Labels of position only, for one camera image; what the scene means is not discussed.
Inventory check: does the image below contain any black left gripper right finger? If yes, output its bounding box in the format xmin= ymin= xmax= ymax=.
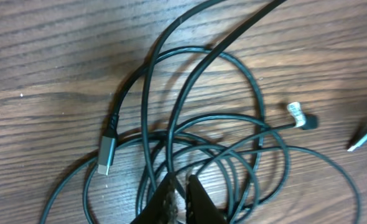
xmin=185 ymin=175 xmax=227 ymax=224

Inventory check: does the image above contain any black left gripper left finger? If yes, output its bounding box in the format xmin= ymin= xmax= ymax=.
xmin=131 ymin=173 xmax=178 ymax=224

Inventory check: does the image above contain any black USB cable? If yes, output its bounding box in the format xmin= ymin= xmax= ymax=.
xmin=139 ymin=0 xmax=367 ymax=200
xmin=39 ymin=45 xmax=362 ymax=224

